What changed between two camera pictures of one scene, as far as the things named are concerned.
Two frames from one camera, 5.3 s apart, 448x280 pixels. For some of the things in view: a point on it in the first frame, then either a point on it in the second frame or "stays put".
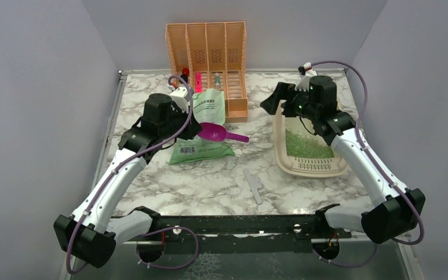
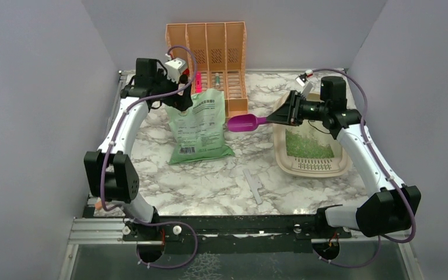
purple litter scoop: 215,133 → 244,122
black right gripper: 283,91 → 289,113
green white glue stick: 217,80 stays put
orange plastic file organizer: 215,53 stays put
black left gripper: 193,128 → 182,101
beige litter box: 298,151 stays put
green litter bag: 209,107 stays put
